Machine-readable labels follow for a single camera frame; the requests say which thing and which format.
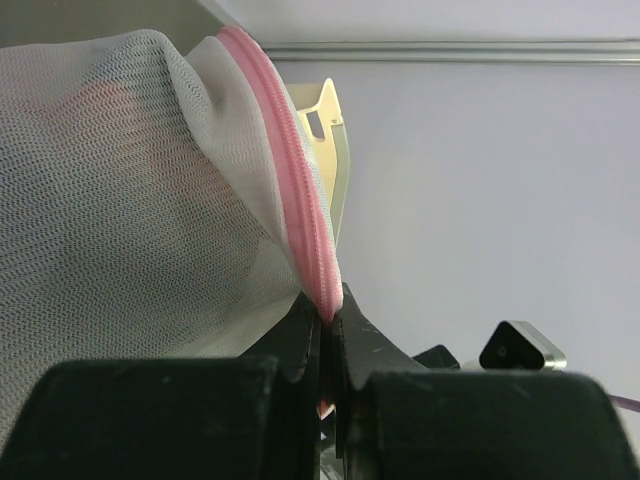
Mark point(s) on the white mesh laundry bag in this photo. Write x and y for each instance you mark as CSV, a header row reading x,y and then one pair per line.
x,y
153,204

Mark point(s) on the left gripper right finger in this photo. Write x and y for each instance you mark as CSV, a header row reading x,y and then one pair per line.
x,y
397,419

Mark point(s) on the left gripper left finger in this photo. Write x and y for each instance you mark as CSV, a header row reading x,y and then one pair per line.
x,y
249,417

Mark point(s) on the cream plastic laundry basket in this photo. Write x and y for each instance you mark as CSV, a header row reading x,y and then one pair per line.
x,y
319,110

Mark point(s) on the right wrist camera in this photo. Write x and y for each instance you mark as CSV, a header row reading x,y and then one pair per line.
x,y
518,345

